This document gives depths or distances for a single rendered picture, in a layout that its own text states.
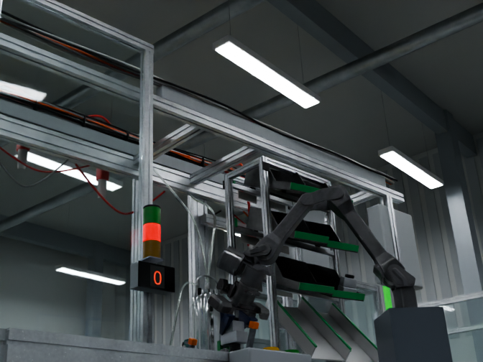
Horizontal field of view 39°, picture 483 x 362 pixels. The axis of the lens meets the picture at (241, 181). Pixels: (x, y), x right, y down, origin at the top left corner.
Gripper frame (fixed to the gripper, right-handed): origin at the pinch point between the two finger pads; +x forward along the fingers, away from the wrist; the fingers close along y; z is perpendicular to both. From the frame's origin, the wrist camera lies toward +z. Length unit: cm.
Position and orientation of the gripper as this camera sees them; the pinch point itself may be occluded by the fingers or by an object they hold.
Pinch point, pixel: (232, 324)
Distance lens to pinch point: 189.4
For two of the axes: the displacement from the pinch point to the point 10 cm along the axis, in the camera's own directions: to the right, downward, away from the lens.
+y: -7.2, -2.5, -6.4
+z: -5.7, -3.2, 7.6
